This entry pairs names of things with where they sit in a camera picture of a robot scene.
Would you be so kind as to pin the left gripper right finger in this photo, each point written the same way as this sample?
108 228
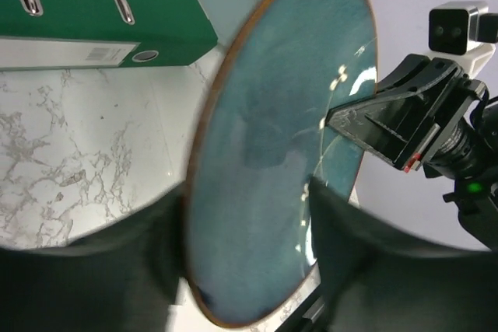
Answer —
375 277

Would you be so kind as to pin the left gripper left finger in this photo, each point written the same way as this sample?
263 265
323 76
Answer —
123 277

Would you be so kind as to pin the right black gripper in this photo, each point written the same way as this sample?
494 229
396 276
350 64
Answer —
410 110

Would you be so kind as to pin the dark teal plate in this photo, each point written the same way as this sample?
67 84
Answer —
261 135

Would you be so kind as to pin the green lever arch binder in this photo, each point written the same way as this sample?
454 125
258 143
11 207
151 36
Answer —
47 34

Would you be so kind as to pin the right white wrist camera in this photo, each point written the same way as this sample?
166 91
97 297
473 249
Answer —
465 32

